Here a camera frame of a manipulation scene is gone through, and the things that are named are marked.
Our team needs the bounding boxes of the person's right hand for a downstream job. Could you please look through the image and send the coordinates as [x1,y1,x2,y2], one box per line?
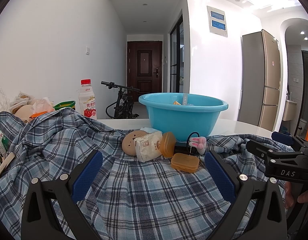
[284,180,308,210]

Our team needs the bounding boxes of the black folding bicycle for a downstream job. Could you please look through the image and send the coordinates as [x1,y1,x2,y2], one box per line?
[101,81,140,119]

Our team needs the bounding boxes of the tan round wooden disc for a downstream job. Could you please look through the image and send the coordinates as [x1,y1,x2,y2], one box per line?
[122,130,143,153]

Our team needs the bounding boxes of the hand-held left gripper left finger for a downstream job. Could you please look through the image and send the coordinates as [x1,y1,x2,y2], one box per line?
[21,150,103,240]

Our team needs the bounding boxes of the blue plaid cloth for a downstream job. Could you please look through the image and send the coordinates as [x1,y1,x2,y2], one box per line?
[0,107,295,240]

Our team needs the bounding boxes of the packaged bread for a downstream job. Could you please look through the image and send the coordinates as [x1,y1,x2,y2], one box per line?
[9,92,34,115]

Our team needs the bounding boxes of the clear plastic bag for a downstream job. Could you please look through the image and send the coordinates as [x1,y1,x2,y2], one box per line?
[0,86,13,114]

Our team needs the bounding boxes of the black framed glass door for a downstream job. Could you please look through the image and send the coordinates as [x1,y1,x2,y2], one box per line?
[170,15,184,93]

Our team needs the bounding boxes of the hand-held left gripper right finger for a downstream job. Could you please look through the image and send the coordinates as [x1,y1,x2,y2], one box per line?
[204,150,288,240]

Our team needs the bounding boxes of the white wall panel blue screens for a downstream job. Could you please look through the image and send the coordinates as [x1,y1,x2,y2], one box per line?
[207,5,228,37]

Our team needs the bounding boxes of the wooden stick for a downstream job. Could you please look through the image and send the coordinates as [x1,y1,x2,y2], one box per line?
[0,153,16,184]

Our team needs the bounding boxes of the black cord loop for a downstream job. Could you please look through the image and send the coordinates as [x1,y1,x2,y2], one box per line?
[186,132,199,155]

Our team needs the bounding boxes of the blue plastic basin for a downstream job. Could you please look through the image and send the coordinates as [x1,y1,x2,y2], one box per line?
[138,93,229,142]

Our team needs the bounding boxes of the white green tube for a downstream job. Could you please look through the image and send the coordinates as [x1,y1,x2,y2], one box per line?
[0,127,8,170]

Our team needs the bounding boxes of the brown entrance door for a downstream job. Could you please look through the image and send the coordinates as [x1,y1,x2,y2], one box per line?
[127,41,162,93]

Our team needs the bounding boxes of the milk drink bottle red cap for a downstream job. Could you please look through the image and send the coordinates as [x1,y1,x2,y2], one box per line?
[78,79,97,120]

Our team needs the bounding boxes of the gold grey refrigerator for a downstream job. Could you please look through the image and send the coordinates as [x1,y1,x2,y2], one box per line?
[238,29,282,132]

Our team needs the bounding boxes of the white snack packet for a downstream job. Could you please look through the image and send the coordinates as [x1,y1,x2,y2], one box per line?
[134,131,163,162]

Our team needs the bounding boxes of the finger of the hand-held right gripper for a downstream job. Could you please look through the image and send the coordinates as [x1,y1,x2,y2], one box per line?
[246,139,295,165]
[271,131,307,153]

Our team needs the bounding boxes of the white sink cabinet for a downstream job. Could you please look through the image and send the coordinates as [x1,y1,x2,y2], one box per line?
[283,99,298,122]

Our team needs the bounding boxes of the orange plastic box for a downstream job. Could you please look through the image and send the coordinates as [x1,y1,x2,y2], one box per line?
[159,132,176,158]
[171,153,200,172]

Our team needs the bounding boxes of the green rimmed cup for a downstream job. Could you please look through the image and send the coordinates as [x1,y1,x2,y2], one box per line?
[53,100,76,111]

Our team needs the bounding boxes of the pink white bunny plush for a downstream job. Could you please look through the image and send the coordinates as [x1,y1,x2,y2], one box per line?
[189,136,207,153]

